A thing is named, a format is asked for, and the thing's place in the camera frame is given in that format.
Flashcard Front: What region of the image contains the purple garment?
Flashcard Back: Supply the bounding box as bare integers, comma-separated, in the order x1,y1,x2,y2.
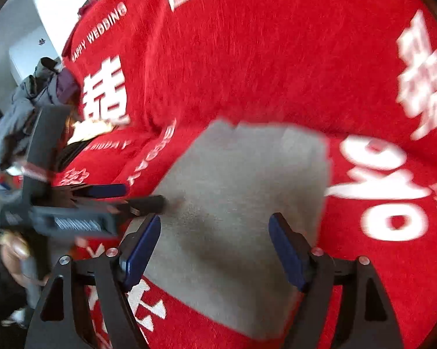
54,68,82,104

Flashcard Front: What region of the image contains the dark red cloth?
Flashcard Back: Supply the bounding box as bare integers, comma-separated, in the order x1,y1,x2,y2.
77,0,98,17

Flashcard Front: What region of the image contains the grey knitted garment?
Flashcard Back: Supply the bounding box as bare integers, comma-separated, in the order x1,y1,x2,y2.
129,119,332,340

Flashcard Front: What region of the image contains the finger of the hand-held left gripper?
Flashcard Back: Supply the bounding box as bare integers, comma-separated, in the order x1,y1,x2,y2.
110,195,167,217
53,183,129,200

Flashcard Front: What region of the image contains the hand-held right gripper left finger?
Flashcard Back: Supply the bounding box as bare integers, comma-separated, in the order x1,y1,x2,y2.
24,214,163,349

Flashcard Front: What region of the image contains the red printed blanket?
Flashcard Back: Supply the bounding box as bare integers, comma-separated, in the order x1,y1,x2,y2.
53,0,437,349

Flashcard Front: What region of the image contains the cream garment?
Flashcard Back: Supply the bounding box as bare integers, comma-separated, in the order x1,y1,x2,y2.
65,121,114,143

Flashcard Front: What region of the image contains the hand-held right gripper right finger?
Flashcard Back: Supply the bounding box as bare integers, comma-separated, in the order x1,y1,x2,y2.
268,213,404,349

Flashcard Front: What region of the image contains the person's left hand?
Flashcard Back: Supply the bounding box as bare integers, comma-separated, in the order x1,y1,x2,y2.
0,231,35,275

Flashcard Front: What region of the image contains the person's left forearm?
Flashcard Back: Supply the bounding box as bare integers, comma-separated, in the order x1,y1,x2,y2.
0,249,32,337

